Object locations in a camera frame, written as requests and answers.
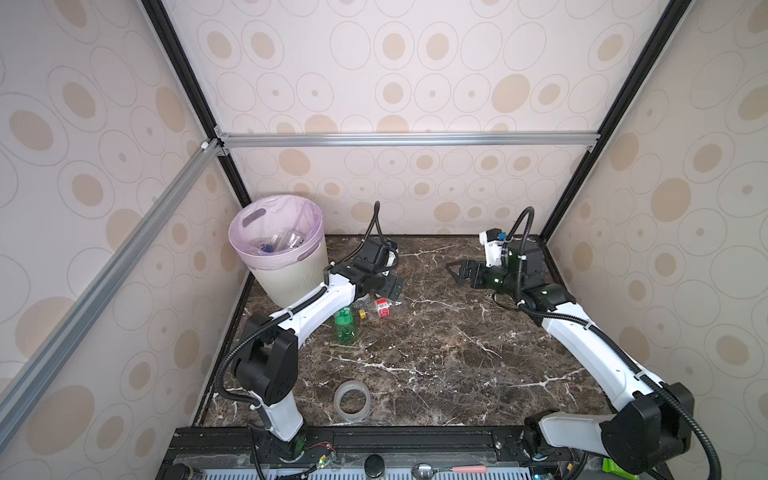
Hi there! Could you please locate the clear bottle red label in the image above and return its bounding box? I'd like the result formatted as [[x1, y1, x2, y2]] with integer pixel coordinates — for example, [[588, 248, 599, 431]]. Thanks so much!
[[351, 295, 408, 320]]

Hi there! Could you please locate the metal spoon red handle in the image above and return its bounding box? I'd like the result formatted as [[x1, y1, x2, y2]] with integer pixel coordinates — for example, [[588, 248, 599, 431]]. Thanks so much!
[[411, 463, 488, 480]]

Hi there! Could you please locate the aluminium frame bar back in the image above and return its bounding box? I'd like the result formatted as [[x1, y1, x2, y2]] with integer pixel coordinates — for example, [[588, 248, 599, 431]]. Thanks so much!
[[220, 131, 600, 149]]

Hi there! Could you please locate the aluminium frame bar left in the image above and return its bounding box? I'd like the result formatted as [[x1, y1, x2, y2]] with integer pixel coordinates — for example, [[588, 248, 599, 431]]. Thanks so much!
[[1, 138, 223, 449]]

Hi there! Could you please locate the black round knob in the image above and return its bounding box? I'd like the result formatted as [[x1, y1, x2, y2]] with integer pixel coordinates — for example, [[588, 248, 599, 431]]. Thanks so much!
[[363, 454, 386, 479]]

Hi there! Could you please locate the black frame post left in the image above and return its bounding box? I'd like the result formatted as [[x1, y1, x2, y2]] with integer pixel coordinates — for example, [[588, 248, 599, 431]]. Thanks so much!
[[139, 0, 251, 207]]

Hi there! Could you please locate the black frame post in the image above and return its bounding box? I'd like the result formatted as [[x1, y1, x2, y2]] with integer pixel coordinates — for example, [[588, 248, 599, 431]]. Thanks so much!
[[139, 0, 251, 207], [540, 0, 693, 243]]

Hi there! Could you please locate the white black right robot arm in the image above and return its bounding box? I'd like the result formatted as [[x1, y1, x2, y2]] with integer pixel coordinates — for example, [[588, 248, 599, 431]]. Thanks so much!
[[446, 206, 722, 479]]

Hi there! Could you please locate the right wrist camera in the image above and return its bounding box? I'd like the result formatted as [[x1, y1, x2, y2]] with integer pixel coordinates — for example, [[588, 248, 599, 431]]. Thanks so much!
[[479, 228, 506, 267]]

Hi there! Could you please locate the aluminium frame bar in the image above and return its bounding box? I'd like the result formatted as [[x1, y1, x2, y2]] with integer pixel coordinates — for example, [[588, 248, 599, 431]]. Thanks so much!
[[220, 131, 600, 149], [1, 138, 223, 449]]

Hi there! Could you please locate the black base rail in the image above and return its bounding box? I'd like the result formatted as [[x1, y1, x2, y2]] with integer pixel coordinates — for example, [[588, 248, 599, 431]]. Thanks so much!
[[156, 426, 622, 479]]

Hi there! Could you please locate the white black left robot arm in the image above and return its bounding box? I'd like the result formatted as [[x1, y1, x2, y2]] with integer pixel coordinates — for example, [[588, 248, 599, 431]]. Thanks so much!
[[213, 202, 404, 460]]

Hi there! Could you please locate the pink bin liner bag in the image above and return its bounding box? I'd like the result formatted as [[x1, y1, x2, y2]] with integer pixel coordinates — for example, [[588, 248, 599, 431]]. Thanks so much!
[[228, 194, 324, 270]]

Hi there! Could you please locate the green plastic soda bottle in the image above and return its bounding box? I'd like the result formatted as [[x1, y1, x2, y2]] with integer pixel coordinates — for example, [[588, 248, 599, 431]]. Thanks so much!
[[334, 307, 357, 345]]

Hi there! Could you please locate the black frame post right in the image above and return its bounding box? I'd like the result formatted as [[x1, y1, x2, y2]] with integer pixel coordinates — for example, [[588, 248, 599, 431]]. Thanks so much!
[[540, 0, 693, 243]]

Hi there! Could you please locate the green snack packet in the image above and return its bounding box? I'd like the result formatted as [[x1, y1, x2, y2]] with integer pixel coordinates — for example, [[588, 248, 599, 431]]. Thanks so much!
[[601, 458, 639, 480]]

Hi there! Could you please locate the crushed bottle pink label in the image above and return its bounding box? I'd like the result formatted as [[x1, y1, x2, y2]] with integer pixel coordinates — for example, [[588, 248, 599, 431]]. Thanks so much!
[[256, 229, 304, 253]]

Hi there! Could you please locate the white plastic waste bin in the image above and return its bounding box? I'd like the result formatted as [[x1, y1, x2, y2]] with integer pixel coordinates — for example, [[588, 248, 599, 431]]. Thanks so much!
[[238, 231, 329, 307]]

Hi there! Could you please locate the clear tape roll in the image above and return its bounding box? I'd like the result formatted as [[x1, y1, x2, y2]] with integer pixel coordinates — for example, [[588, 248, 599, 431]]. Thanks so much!
[[333, 380, 372, 424]]

